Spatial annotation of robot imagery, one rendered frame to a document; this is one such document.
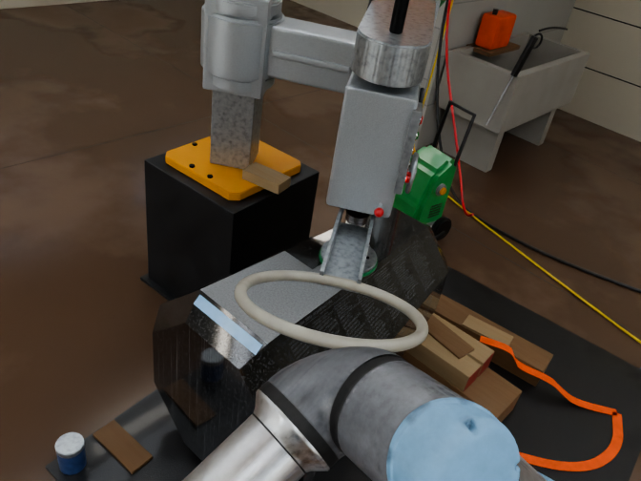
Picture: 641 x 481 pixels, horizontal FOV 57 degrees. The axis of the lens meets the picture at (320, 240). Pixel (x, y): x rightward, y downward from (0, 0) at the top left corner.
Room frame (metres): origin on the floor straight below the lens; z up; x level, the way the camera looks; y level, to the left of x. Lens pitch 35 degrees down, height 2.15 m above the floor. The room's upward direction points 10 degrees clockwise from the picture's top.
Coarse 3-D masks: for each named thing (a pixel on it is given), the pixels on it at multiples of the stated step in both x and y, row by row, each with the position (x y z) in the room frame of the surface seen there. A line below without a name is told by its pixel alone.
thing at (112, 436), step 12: (96, 432) 1.43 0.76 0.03; (108, 432) 1.44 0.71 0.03; (120, 432) 1.45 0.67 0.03; (108, 444) 1.39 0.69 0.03; (120, 444) 1.40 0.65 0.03; (132, 444) 1.41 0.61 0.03; (120, 456) 1.34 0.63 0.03; (132, 456) 1.35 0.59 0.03; (144, 456) 1.36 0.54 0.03; (132, 468) 1.30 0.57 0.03
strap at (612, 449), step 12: (504, 348) 2.13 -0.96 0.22; (516, 360) 2.14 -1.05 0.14; (528, 372) 2.09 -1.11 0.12; (540, 372) 2.11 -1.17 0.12; (552, 384) 2.06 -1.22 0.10; (588, 408) 2.02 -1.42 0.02; (600, 408) 2.03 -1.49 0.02; (612, 408) 2.05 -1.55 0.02; (612, 420) 1.97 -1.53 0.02; (612, 444) 1.83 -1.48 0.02; (528, 456) 1.68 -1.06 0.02; (600, 456) 1.75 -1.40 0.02; (612, 456) 1.76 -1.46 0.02; (552, 468) 1.64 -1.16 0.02; (564, 468) 1.65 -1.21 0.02; (576, 468) 1.66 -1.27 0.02; (588, 468) 1.68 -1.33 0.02
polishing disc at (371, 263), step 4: (328, 240) 1.84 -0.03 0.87; (324, 244) 1.81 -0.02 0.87; (320, 248) 1.80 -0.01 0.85; (324, 248) 1.79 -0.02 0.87; (368, 248) 1.83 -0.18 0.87; (320, 252) 1.76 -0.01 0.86; (324, 252) 1.76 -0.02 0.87; (368, 252) 1.81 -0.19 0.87; (372, 252) 1.81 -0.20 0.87; (320, 256) 1.75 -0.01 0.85; (368, 256) 1.78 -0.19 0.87; (372, 256) 1.79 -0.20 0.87; (376, 256) 1.79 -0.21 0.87; (320, 260) 1.73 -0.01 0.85; (368, 260) 1.76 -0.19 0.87; (372, 260) 1.76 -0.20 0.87; (376, 260) 1.77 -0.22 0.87; (368, 264) 1.73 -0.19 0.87; (372, 264) 1.74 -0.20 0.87; (376, 264) 1.76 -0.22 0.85; (364, 268) 1.70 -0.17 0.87; (368, 268) 1.71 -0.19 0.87; (372, 268) 1.72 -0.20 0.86; (364, 272) 1.69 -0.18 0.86; (368, 272) 1.70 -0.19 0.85; (372, 272) 1.72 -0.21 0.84; (364, 276) 1.69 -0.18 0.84
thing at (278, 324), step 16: (272, 272) 1.26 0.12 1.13; (288, 272) 1.30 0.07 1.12; (304, 272) 1.32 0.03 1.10; (240, 288) 1.08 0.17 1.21; (352, 288) 1.31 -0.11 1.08; (368, 288) 1.30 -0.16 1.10; (240, 304) 1.01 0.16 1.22; (256, 304) 1.00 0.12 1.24; (400, 304) 1.23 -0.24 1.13; (256, 320) 0.96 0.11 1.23; (272, 320) 0.94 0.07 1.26; (416, 320) 1.13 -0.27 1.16; (288, 336) 0.91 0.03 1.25; (304, 336) 0.90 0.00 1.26; (320, 336) 0.91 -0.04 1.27; (336, 336) 0.91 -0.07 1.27; (416, 336) 1.01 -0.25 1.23
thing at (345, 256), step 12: (372, 216) 1.69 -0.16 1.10; (336, 228) 1.57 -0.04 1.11; (348, 228) 1.65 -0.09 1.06; (360, 228) 1.66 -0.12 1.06; (336, 240) 1.56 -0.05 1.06; (348, 240) 1.58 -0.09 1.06; (360, 240) 1.59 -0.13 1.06; (336, 252) 1.50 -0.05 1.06; (348, 252) 1.51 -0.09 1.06; (360, 252) 1.52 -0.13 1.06; (324, 264) 1.36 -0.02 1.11; (336, 264) 1.43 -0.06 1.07; (348, 264) 1.44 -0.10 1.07; (360, 264) 1.45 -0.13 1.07; (348, 276) 1.39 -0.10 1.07; (360, 276) 1.34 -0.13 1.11
